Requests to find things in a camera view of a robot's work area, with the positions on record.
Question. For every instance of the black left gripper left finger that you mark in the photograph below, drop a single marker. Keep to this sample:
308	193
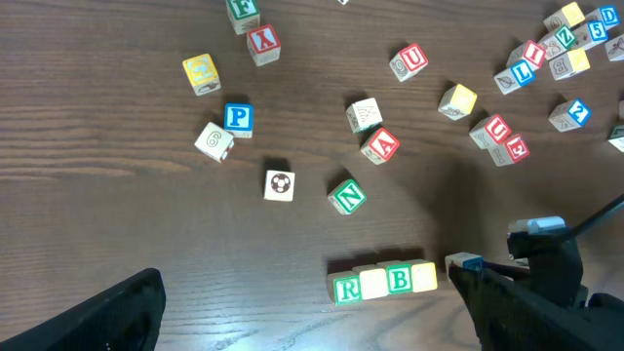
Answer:
127	316

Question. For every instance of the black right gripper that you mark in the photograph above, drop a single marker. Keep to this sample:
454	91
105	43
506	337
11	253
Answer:
556	268

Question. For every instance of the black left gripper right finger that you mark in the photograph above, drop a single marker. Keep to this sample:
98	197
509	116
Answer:
507	315

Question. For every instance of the blue T block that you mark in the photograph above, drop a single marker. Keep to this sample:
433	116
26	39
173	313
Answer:
466	261

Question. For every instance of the green B block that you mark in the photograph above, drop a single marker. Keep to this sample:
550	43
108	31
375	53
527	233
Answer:
398	276

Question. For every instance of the yellow O block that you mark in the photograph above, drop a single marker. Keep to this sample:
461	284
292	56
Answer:
373	281

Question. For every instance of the green R block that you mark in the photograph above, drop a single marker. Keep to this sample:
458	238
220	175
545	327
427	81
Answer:
345	288

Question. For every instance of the red E block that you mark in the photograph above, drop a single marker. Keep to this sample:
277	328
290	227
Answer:
511	151

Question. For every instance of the red U block lower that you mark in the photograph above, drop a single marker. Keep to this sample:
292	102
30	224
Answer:
490	132

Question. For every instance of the red u block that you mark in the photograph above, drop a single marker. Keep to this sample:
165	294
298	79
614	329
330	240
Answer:
408	62
490	132

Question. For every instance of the blue 2 block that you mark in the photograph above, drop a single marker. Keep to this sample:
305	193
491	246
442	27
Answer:
571	115

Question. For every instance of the blue L block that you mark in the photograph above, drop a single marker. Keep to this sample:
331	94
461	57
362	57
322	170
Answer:
518	75

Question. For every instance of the plain wooden block left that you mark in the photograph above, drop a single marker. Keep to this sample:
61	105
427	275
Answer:
215	142

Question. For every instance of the yellow hammer block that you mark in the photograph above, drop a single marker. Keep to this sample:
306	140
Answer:
569	64

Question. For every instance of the monkey picture wooden block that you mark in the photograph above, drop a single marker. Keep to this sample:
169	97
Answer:
279	186

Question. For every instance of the green N block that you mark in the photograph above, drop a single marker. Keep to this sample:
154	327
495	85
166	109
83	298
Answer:
348	197

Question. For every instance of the red I block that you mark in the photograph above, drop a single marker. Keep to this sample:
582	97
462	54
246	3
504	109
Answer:
533	53

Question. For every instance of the red A block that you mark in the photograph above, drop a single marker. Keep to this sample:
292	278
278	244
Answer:
380	146

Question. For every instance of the green Z block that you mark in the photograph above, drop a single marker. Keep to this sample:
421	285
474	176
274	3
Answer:
557	42

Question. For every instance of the blue P block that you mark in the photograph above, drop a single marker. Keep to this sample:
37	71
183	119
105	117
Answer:
239	119

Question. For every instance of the blue 5 block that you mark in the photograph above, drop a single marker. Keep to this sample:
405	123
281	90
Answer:
589	35

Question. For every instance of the plain green-edged block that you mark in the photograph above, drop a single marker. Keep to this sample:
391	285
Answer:
363	115

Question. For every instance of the red U block upper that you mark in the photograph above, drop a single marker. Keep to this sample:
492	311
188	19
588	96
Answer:
408	62

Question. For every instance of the blue D block upper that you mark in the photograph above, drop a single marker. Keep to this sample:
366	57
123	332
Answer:
608	15

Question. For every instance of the red Y block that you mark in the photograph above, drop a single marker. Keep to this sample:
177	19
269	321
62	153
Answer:
264	45

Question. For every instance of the green F block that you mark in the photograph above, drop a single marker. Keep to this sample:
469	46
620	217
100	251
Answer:
243	14

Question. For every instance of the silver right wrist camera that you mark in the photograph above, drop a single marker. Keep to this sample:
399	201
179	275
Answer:
536	225

